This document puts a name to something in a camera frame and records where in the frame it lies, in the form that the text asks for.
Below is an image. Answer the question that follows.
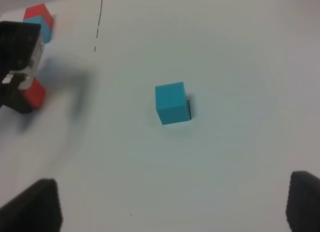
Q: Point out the blue template cube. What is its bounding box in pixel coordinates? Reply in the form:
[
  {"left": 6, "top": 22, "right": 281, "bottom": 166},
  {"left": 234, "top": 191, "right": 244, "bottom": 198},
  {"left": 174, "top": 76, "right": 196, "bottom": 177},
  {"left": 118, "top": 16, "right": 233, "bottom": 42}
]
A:
[{"left": 23, "top": 15, "right": 52, "bottom": 44}]

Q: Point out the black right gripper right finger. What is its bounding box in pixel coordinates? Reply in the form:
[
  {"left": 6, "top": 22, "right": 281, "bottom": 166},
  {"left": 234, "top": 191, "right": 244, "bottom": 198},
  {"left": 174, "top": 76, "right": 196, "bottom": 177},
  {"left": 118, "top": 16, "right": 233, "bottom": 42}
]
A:
[{"left": 285, "top": 171, "right": 320, "bottom": 232}]

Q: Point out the red template cube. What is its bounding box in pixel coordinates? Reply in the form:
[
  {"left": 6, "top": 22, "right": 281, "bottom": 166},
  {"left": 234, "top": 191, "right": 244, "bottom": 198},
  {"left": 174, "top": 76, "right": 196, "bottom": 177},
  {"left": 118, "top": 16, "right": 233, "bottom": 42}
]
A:
[{"left": 23, "top": 4, "right": 54, "bottom": 29}]

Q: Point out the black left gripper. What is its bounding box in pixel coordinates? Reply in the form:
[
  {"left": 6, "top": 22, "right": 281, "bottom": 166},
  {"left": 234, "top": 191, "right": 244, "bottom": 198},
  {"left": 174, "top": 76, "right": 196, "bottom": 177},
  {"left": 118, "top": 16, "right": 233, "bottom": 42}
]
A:
[{"left": 0, "top": 21, "right": 45, "bottom": 114}]

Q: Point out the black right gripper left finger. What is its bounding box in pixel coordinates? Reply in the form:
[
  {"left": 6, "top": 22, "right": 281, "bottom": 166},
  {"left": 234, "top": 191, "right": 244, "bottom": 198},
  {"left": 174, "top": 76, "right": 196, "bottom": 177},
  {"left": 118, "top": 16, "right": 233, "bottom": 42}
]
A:
[{"left": 0, "top": 179, "right": 63, "bottom": 231}]

